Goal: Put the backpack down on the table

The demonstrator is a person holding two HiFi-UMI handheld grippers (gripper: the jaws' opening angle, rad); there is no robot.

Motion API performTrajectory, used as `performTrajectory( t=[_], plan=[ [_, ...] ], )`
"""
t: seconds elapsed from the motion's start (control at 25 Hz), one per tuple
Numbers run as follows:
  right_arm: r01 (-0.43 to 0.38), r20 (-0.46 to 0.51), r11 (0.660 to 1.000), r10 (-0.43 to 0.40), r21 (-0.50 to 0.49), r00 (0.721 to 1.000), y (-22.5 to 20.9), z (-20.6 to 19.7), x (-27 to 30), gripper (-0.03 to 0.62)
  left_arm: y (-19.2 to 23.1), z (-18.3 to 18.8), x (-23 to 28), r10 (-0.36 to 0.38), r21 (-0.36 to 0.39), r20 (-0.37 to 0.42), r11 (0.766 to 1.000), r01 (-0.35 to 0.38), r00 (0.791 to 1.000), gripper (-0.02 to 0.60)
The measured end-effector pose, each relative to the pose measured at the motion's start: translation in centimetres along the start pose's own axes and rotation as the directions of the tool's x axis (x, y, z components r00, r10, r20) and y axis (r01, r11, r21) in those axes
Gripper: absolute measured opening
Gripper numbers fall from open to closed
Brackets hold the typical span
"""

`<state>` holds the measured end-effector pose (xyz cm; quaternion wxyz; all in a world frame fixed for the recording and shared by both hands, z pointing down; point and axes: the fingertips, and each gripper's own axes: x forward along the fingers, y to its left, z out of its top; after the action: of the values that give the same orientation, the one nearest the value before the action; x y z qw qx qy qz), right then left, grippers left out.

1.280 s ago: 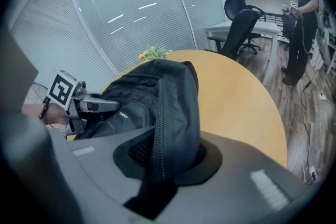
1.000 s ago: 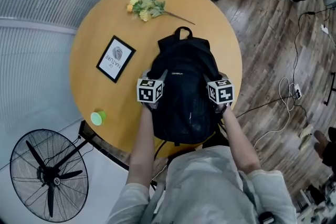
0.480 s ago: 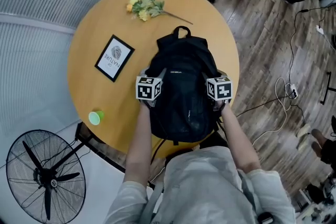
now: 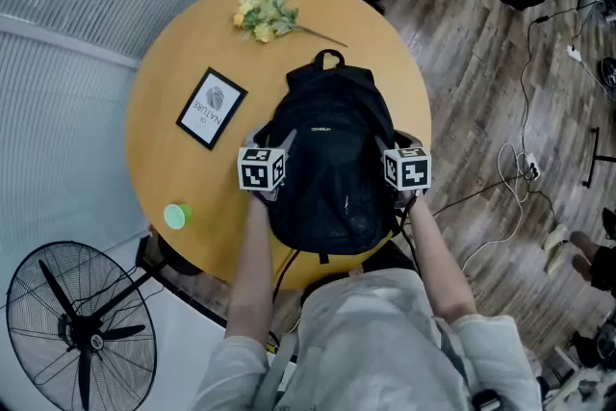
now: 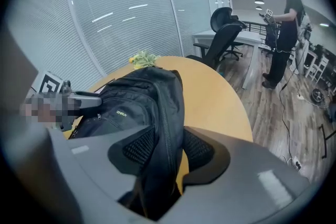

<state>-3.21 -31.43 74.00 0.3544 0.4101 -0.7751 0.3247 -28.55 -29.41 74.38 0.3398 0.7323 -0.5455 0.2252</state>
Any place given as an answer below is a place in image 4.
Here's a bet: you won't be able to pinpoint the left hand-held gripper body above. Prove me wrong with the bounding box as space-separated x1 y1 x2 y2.
237 141 289 207

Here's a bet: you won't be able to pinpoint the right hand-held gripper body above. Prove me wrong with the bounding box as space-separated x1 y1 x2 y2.
383 143 432 193

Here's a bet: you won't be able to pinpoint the black backpack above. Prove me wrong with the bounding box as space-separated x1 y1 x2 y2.
267 48 403 265

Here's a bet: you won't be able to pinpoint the person's right forearm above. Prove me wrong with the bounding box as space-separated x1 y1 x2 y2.
406 192 477 319

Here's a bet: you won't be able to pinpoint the person's left forearm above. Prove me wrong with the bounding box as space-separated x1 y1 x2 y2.
224 194 275 346

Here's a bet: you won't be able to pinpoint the black framed picture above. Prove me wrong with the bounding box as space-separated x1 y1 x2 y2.
175 66 249 152

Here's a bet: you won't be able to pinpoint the round wooden table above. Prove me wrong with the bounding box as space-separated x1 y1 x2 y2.
123 0 433 293

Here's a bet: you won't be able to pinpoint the green cup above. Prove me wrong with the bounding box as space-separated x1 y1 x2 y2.
163 202 193 231

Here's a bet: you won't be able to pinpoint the yellow artificial flowers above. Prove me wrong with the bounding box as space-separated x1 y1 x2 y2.
232 0 349 49

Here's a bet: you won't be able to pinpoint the person's grey shirt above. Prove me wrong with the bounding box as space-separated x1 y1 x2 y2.
192 268 543 411

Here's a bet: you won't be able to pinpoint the black metal stand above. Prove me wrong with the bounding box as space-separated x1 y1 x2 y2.
581 127 616 189

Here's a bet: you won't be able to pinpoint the black standing fan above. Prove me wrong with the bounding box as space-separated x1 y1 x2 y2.
5 225 203 411

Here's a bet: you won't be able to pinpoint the black clip-on device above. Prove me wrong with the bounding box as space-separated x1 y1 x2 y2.
471 389 502 411

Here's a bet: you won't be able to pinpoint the white cable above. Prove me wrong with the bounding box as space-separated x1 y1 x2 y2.
461 141 530 273

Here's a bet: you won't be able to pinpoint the black cable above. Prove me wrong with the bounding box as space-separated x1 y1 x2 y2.
518 12 578 160

